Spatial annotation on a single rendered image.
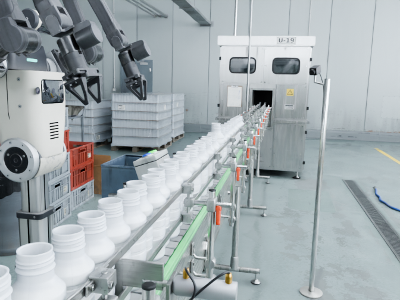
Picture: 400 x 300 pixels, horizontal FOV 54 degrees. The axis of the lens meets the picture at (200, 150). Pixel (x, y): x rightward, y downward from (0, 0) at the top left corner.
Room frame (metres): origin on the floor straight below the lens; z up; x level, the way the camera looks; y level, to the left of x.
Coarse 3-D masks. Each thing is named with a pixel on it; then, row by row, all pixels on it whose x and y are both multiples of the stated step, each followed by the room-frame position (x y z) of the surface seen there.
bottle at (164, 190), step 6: (150, 168) 0.82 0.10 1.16; (156, 168) 0.82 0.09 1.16; (162, 168) 0.82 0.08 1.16; (162, 174) 0.80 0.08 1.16; (162, 180) 0.79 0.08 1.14; (162, 186) 0.79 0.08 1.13; (162, 192) 0.79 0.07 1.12; (168, 192) 0.80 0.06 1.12; (168, 198) 0.80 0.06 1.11; (168, 210) 0.80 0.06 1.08; (168, 216) 0.80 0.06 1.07; (168, 222) 0.80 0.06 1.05; (168, 228) 0.80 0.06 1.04; (168, 240) 0.80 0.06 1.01
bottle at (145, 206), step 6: (132, 180) 0.70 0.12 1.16; (138, 180) 0.71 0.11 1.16; (132, 186) 0.67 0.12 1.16; (138, 186) 0.67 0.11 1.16; (144, 186) 0.68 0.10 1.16; (144, 192) 0.68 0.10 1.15; (144, 198) 0.68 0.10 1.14; (144, 204) 0.68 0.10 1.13; (150, 204) 0.69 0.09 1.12; (144, 210) 0.67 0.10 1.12; (150, 210) 0.68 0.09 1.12; (150, 216) 0.68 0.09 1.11; (150, 228) 0.68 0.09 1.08; (150, 234) 0.68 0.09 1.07; (150, 240) 0.68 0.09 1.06; (150, 246) 0.68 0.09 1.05; (150, 252) 0.68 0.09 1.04
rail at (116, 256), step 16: (256, 112) 3.77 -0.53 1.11; (224, 144) 1.57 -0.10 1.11; (208, 160) 1.20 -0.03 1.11; (224, 160) 1.58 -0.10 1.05; (192, 176) 0.98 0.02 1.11; (176, 192) 0.82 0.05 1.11; (160, 208) 0.70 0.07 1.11; (144, 224) 0.62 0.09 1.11; (176, 224) 0.82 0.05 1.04; (128, 240) 0.55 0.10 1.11; (112, 256) 0.49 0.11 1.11; (128, 288) 0.54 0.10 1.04
